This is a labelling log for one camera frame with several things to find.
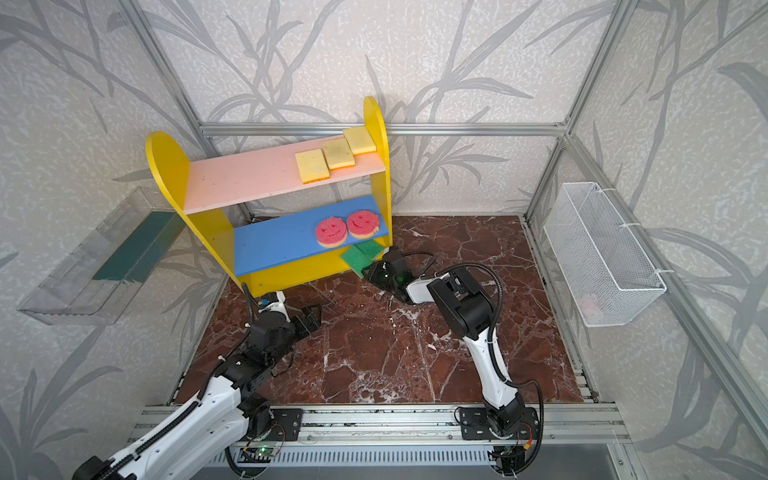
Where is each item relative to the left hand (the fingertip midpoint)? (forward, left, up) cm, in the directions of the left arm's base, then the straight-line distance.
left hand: (318, 302), depth 83 cm
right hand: (+19, -11, -8) cm, 23 cm away
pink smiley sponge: (+22, -1, +5) cm, 22 cm away
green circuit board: (-34, +12, -13) cm, 39 cm away
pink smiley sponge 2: (+25, -11, +6) cm, 28 cm away
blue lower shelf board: (+21, +17, +1) cm, 27 cm away
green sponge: (+21, -7, -9) cm, 24 cm away
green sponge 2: (+27, -12, -9) cm, 31 cm away
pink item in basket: (-5, -70, +9) cm, 71 cm away
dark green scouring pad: (-2, +32, +25) cm, 41 cm away
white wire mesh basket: (-6, -67, +24) cm, 71 cm away
